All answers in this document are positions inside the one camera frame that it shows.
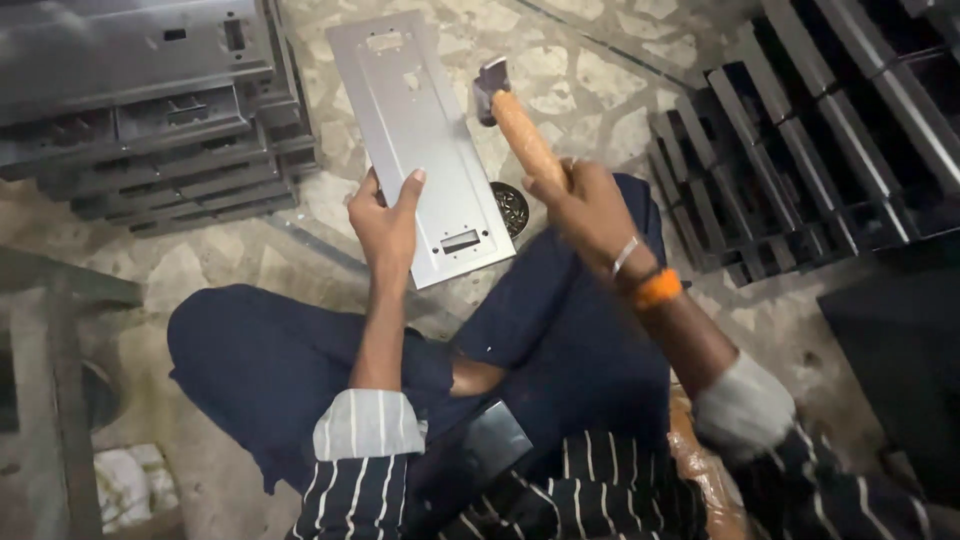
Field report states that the person's left hand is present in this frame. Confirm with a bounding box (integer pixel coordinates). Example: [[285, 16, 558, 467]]
[[347, 167, 427, 273]]

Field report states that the brown plastic wrapped seat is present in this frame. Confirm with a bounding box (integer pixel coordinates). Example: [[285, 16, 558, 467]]
[[667, 386, 755, 540]]

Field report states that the grey sheet metal panel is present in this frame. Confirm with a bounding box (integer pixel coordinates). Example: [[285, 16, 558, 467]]
[[326, 9, 517, 291]]

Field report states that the black metal block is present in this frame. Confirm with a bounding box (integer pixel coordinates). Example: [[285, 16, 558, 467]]
[[405, 399, 535, 540]]

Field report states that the orange thread wristband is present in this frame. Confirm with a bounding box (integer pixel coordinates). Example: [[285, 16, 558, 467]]
[[631, 268, 684, 312]]

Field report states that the wooden handled hammer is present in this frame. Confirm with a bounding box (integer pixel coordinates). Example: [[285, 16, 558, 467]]
[[472, 57, 571, 193]]

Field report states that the black metal box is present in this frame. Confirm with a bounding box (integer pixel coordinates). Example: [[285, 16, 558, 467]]
[[816, 264, 960, 511]]

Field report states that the grey metal stand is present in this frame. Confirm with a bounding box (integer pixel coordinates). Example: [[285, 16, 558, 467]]
[[0, 246, 145, 540]]

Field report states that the stack of black metal channels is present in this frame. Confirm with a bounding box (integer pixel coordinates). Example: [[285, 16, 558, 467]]
[[646, 0, 960, 289]]

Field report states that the person's right hand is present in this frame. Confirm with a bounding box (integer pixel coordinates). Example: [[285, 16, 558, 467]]
[[522, 156, 652, 280]]

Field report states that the round bowl of small screws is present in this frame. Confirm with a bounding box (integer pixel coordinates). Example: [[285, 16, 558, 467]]
[[490, 181, 531, 240]]

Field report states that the silver wrist bangle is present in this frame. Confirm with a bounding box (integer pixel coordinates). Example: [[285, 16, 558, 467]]
[[609, 235, 642, 280]]

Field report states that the stack of grey metal panels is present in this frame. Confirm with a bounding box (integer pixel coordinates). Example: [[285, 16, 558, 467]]
[[0, 0, 320, 240]]

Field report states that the white crumpled cloth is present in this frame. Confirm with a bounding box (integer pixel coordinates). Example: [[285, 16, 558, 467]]
[[93, 444, 181, 535]]

